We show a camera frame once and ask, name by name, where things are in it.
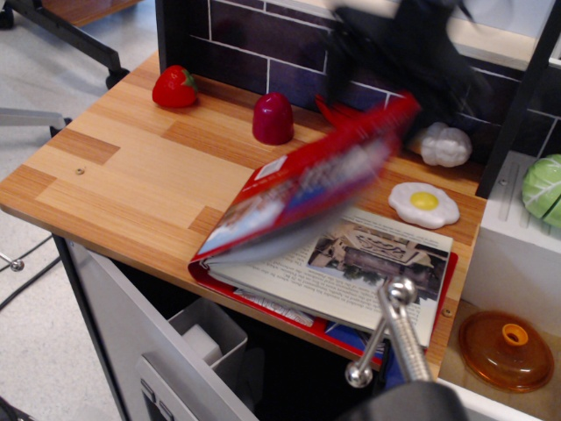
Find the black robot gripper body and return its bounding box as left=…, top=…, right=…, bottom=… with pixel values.
left=326, top=1, right=492, bottom=120

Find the red hardcover book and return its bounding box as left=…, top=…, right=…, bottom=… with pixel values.
left=188, top=96, right=453, bottom=347

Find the grey open cabinet door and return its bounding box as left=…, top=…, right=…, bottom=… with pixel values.
left=54, top=236, right=256, bottom=420

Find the red toy chili pepper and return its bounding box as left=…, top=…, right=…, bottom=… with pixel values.
left=315, top=95, right=364, bottom=128

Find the white toy garlic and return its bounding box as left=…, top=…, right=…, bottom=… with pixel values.
left=408, top=122, right=472, bottom=168

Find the toy fried egg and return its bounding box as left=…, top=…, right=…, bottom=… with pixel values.
left=388, top=182, right=460, bottom=229

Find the dark red toy dome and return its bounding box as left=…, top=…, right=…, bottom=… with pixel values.
left=252, top=92, right=295, bottom=146

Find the green toy cabbage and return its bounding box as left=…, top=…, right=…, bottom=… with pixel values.
left=522, top=153, right=560, bottom=227

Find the red toy strawberry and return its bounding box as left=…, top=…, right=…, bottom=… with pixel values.
left=152, top=65, right=198, bottom=108

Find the orange transparent pot lid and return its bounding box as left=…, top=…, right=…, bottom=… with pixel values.
left=458, top=310, right=555, bottom=393

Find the black chair base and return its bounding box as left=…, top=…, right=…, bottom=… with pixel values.
left=1, top=0, right=137, bottom=89

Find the grey plastic bin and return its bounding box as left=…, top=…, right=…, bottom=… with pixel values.
left=168, top=298, right=247, bottom=389

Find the black vertical post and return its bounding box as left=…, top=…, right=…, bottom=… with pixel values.
left=475, top=0, right=560, bottom=199

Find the metal clamp screw handle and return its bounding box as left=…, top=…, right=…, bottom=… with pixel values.
left=344, top=275, right=434, bottom=389

